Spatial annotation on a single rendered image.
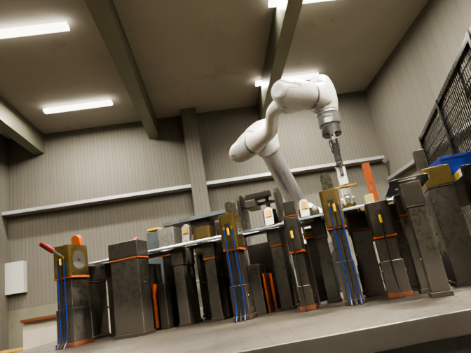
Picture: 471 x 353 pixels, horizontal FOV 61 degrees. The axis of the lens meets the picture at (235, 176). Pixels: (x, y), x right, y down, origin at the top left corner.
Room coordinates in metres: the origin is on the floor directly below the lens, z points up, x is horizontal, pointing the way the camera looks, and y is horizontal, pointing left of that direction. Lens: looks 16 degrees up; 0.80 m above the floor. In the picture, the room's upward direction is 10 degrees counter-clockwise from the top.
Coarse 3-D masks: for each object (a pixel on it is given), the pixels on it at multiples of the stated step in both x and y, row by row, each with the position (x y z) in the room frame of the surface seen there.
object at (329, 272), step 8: (312, 224) 1.45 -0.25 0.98; (320, 224) 1.44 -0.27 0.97; (312, 232) 1.45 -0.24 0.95; (320, 232) 1.45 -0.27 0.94; (320, 240) 1.45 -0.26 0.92; (320, 248) 1.45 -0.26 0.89; (328, 248) 1.45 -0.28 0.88; (320, 256) 1.45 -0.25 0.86; (328, 256) 1.45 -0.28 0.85; (320, 264) 1.46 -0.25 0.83; (328, 264) 1.45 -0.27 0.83; (328, 272) 1.45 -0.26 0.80; (328, 280) 1.45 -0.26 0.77; (336, 280) 1.47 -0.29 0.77; (328, 288) 1.45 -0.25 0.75; (336, 288) 1.45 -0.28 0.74; (328, 296) 1.46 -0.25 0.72; (336, 296) 1.45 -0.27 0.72
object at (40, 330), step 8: (24, 320) 4.67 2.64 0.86; (32, 320) 4.68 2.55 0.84; (40, 320) 4.74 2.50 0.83; (48, 320) 4.75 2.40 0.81; (56, 320) 4.76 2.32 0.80; (24, 328) 4.73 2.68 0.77; (32, 328) 4.74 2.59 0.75; (40, 328) 4.74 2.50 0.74; (48, 328) 4.75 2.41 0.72; (56, 328) 4.76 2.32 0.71; (24, 336) 4.73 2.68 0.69; (32, 336) 4.74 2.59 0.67; (40, 336) 4.74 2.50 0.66; (48, 336) 4.75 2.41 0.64; (56, 336) 4.76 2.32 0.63; (24, 344) 4.73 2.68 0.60; (32, 344) 4.74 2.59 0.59; (40, 344) 4.74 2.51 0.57
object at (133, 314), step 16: (144, 240) 1.49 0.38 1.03; (112, 256) 1.45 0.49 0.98; (128, 256) 1.44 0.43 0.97; (144, 256) 1.48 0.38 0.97; (112, 272) 1.46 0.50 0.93; (128, 272) 1.44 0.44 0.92; (144, 272) 1.47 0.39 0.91; (128, 288) 1.44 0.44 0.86; (144, 288) 1.46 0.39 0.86; (128, 304) 1.44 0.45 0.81; (144, 304) 1.45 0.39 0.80; (128, 320) 1.45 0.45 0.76; (144, 320) 1.44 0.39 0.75; (128, 336) 1.44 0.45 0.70
